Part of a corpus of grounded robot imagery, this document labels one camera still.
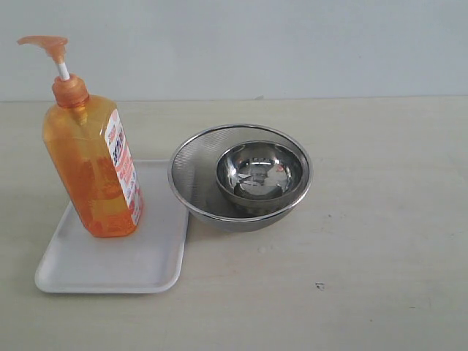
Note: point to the orange dish soap pump bottle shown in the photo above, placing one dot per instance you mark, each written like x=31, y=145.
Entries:
x=85, y=138

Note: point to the steel mesh colander bowl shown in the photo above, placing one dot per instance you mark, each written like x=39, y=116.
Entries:
x=191, y=175

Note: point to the small stainless steel bowl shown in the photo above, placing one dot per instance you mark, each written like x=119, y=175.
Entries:
x=259, y=175

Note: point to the white rectangular plastic tray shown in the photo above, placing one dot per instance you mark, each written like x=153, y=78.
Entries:
x=147, y=261

